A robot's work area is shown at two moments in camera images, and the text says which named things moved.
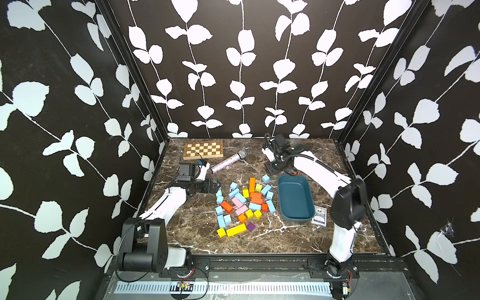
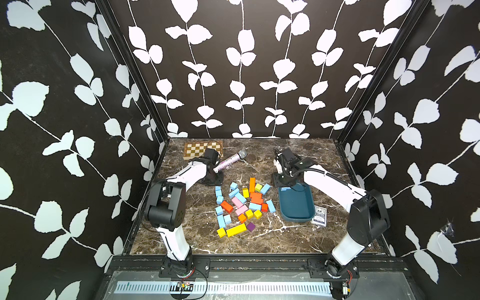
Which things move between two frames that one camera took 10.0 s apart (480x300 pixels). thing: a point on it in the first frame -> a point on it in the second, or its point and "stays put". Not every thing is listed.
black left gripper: x=214 y=187 -> x=218 y=182
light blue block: x=271 y=206 stays put
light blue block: x=221 y=221 stays put
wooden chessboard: x=200 y=149 stays put
